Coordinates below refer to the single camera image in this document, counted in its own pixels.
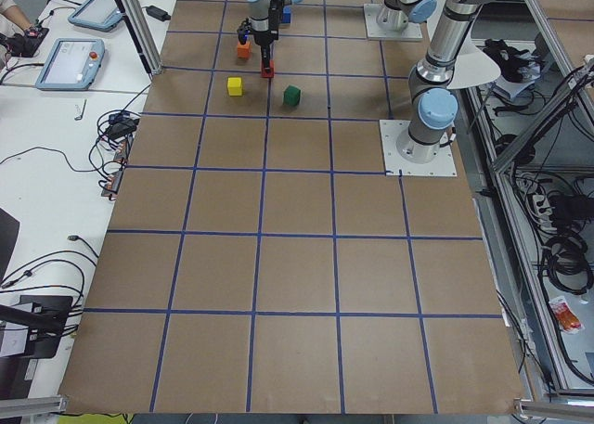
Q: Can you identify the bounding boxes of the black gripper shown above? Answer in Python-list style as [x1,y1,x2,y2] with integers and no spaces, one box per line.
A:
[252,25,278,64]

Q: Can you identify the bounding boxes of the red wooden block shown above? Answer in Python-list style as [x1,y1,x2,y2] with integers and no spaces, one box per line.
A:
[260,60,275,79]

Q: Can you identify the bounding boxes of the orange wooden block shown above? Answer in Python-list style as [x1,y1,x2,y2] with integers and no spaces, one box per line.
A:
[236,41,252,59]

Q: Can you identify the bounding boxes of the blue wooden block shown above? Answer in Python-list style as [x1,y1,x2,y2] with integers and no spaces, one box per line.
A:
[280,6,291,25]

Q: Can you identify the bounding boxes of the yellow wooden block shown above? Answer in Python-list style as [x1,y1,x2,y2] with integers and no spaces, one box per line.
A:
[226,76,243,96]

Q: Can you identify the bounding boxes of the green wooden block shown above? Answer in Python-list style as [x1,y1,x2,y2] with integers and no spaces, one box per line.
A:
[283,85,302,107]

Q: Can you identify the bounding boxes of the black power adapter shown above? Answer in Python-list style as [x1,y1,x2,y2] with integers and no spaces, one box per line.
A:
[146,6,171,21]

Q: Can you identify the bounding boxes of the far teach pendant tablet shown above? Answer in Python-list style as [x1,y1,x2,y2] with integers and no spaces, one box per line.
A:
[68,0,123,32]

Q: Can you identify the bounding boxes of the teach pendant tablet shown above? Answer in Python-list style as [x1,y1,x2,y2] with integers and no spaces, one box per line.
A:
[68,0,123,32]
[35,38,105,91]

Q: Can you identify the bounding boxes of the metal allen key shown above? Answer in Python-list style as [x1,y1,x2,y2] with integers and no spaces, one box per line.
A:
[74,99,87,121]

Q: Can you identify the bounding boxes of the near teach pendant tablet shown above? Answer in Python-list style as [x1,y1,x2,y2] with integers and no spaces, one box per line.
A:
[35,38,105,91]

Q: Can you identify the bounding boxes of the orange snack packet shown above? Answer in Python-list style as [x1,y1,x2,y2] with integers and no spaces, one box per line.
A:
[549,296,583,334]

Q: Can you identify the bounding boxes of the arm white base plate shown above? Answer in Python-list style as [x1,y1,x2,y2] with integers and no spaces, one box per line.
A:
[380,120,457,177]
[363,4,423,42]

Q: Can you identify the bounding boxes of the aluminium frame post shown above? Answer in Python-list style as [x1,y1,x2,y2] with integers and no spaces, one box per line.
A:
[114,0,162,76]

